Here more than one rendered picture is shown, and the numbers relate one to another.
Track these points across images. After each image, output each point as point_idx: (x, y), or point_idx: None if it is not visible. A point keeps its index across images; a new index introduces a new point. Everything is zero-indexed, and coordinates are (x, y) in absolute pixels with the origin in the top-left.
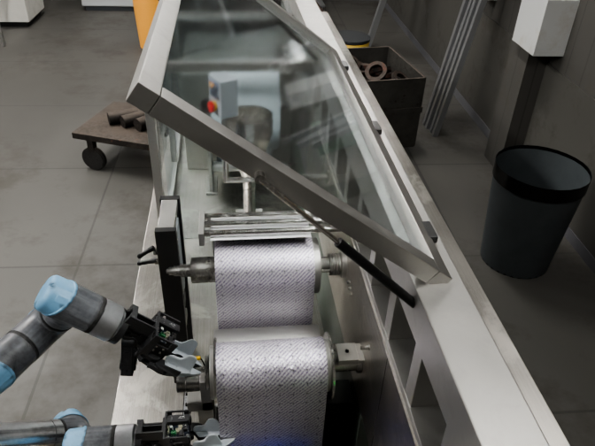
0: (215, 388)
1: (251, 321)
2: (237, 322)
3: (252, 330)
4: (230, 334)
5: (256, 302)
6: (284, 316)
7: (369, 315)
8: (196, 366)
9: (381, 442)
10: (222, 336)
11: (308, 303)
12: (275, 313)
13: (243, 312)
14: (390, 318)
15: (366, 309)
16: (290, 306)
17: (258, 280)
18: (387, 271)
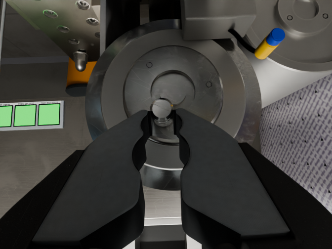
0: (91, 135)
1: (311, 89)
2: (331, 79)
3: (277, 100)
4: (293, 88)
5: (309, 142)
6: (276, 112)
7: (168, 204)
8: (168, 121)
9: (88, 138)
10: (300, 82)
11: (263, 138)
12: (285, 116)
13: (325, 110)
14: (124, 247)
15: (180, 199)
16: (274, 133)
17: (315, 195)
18: (185, 236)
